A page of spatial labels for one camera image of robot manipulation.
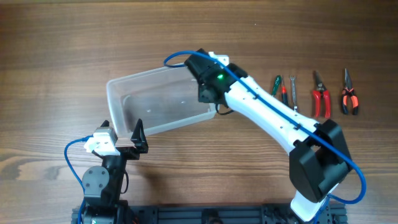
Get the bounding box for clear plastic container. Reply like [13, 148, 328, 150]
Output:
[106, 67, 216, 138]

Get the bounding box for red handled cutters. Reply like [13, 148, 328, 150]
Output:
[312, 71, 331, 119]

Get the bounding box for orange black needle-nose pliers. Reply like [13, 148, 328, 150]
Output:
[341, 68, 359, 115]

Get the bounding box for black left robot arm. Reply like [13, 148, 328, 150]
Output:
[76, 119, 149, 223]

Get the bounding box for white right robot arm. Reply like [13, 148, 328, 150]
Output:
[184, 49, 352, 222]

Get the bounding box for red black screwdriver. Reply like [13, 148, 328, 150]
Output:
[281, 78, 289, 106]

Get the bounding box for small silver wrench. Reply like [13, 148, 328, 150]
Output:
[289, 75, 298, 112]

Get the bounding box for green handled screwdriver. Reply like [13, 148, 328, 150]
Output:
[271, 75, 282, 96]

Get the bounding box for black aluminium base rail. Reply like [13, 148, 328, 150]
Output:
[71, 202, 348, 224]

